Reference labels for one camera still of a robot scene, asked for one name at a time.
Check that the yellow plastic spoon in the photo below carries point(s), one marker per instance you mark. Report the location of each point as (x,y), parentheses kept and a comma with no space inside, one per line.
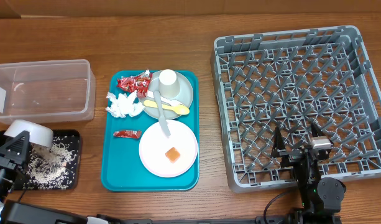
(179,109)

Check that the grey plastic knife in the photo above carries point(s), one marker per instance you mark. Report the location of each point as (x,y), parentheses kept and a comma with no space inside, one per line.
(161,119)

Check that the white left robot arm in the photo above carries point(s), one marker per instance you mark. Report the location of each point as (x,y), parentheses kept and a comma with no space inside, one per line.
(7,183)

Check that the white paper cup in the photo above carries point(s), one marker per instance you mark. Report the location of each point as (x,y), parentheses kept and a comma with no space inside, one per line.
(168,84)

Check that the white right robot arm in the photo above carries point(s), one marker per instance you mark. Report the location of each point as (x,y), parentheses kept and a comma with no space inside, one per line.
(321,197)

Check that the black food waste tray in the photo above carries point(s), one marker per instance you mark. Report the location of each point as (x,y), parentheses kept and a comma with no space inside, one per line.
(66,174)

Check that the white napkin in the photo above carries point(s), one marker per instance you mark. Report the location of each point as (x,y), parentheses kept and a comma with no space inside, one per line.
(124,105)

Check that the clear plastic bin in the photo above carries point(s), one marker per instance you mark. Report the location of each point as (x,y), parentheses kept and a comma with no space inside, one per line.
(51,91)

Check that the small red wrapper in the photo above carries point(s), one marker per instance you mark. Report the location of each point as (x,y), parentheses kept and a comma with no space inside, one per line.
(131,134)

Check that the grey plate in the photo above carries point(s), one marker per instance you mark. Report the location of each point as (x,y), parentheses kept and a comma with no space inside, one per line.
(185,96)

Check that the grey dishwasher rack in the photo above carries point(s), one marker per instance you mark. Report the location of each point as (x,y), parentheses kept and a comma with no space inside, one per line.
(288,80)

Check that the pile of white rice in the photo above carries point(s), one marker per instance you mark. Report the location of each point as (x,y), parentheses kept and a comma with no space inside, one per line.
(50,165)

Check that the teal plastic tray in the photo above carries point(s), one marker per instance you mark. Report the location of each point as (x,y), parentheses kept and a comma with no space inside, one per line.
(122,169)

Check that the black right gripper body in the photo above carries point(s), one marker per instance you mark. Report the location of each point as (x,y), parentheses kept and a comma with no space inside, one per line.
(305,172)

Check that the grey bowl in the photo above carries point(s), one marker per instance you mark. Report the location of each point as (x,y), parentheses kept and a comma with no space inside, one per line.
(38,134)

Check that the large red snack wrapper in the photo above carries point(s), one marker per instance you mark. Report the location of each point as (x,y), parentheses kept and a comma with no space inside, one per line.
(139,83)

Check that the pink plate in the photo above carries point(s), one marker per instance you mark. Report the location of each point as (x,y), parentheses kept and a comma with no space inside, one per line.
(154,144)

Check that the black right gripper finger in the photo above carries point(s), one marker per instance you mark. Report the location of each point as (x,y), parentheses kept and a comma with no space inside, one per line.
(316,131)
(278,147)

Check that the orange food cube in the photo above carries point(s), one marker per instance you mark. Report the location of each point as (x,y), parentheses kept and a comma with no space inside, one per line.
(172,155)

